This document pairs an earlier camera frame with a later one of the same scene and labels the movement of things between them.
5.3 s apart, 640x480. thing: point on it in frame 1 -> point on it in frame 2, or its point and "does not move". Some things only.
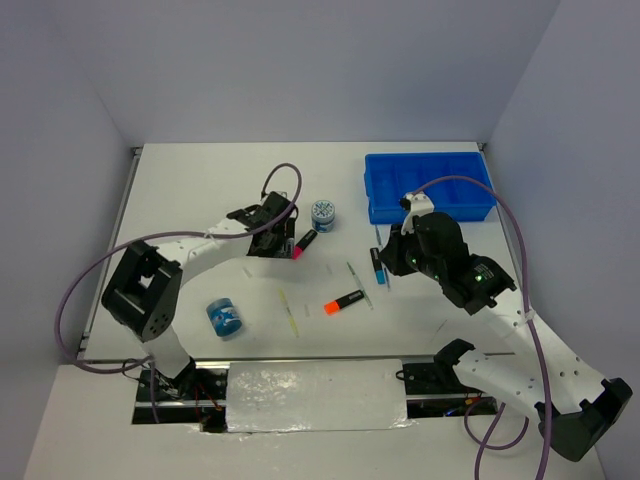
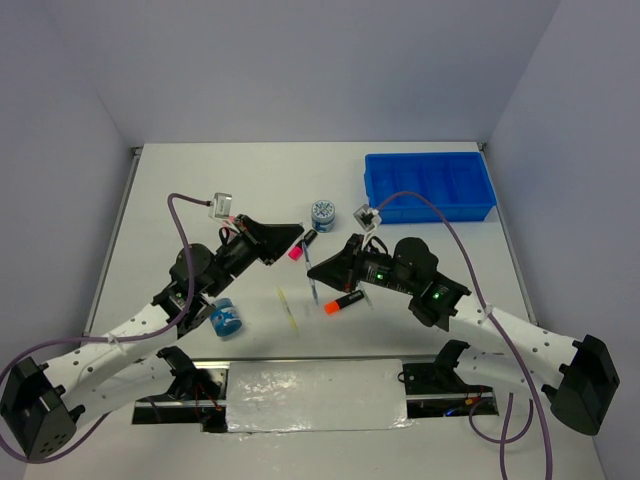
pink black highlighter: (297, 249) does not move
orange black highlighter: (333, 307) does not move
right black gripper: (390, 254) -> (342, 270)
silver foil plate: (319, 395) does not move
